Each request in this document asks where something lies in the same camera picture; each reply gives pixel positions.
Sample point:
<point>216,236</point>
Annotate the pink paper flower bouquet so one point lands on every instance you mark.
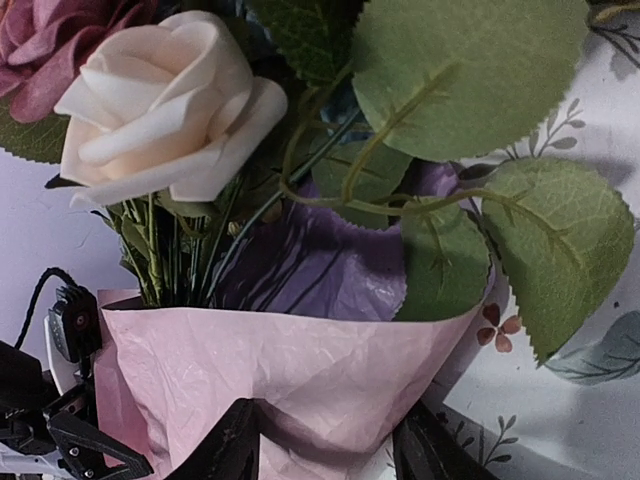
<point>156,116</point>

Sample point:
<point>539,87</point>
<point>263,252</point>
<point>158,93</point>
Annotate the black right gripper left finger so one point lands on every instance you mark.
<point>230,451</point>

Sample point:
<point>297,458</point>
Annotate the floral tablecloth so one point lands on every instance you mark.
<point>336,330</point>

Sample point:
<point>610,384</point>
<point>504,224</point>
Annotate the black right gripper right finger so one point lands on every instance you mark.
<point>424,450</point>

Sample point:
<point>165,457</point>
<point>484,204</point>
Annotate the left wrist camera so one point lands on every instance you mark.
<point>72,336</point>

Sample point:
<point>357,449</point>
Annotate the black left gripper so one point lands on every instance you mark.
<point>26,392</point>

